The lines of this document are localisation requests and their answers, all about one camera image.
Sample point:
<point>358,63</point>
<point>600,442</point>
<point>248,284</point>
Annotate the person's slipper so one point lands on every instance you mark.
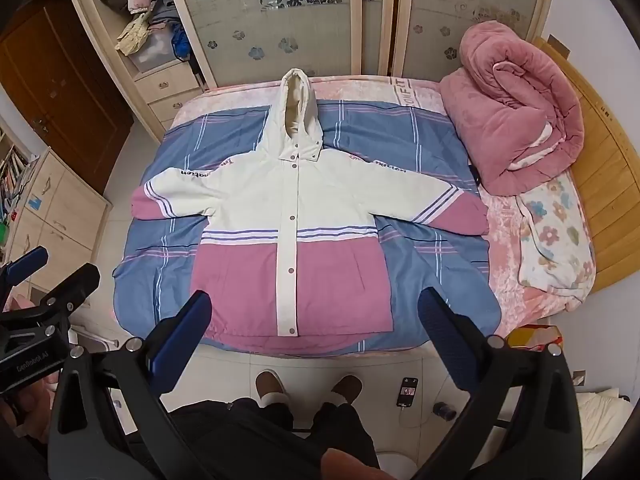
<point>272,387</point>
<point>346,389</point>

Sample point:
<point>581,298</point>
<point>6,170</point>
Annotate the cream wardrobe drawer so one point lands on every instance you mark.
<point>175,106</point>
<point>167,82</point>

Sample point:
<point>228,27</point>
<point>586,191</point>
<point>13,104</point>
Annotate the person's left hand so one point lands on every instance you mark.
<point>20,410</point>

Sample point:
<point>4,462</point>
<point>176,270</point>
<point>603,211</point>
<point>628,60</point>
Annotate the floral glass sliding wardrobe door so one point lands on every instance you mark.
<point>280,15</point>
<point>470,5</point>

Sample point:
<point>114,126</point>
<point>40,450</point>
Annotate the person's right slipper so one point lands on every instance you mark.
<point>346,389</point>

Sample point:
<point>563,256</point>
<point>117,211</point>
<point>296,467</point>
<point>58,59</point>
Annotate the row of books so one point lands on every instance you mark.
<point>11,175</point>

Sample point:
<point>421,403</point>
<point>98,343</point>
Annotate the cream wardrobe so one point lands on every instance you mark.
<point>100,45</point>

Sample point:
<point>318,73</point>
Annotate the black smartphone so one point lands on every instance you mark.
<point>407,391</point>

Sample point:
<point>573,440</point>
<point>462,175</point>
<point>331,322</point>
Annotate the beige low cabinet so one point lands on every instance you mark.
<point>60,220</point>

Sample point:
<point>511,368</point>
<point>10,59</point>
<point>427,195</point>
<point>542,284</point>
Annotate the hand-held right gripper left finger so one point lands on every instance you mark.
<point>186,327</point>

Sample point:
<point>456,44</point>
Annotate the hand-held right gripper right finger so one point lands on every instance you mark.
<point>440,327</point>

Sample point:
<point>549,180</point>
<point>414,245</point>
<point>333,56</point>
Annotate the pink fleece quilt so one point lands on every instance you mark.
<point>500,110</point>

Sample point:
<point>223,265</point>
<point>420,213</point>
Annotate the clear plastic storage box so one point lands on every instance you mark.
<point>152,52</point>

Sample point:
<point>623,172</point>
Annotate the bed with pink sheet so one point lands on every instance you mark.
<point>510,305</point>

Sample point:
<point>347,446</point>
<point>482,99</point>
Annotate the wooden headboard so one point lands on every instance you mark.
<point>610,185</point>

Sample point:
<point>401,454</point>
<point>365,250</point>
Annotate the small dark round object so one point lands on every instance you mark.
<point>444,410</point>

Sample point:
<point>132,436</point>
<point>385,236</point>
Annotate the blue plaid bed cover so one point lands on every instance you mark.
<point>425,260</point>

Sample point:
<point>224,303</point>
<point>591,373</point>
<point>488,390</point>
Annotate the red and yellow box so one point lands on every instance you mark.
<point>535,336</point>

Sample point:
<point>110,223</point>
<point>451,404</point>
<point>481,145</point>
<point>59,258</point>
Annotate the white cloth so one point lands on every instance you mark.
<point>607,417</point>

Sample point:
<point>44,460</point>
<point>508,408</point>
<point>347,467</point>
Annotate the pink cloth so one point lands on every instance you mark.
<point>15,302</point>

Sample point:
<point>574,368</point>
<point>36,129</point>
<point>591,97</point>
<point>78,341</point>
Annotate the blue cloth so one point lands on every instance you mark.
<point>180,40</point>

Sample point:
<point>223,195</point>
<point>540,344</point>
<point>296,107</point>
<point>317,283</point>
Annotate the floral pillow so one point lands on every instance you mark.
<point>550,240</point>

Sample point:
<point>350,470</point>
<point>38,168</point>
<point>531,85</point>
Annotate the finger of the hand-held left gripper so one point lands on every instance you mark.
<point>75,282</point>
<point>30,262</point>

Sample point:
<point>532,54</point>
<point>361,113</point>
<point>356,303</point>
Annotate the beige crumpled cloth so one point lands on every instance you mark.
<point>134,32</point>

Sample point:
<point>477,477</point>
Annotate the cream and pink hooded jacket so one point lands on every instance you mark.
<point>250,200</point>

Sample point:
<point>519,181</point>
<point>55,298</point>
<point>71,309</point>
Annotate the brown wooden door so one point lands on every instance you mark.
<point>60,90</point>

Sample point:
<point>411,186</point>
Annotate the person's left slipper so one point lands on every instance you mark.
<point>272,387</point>

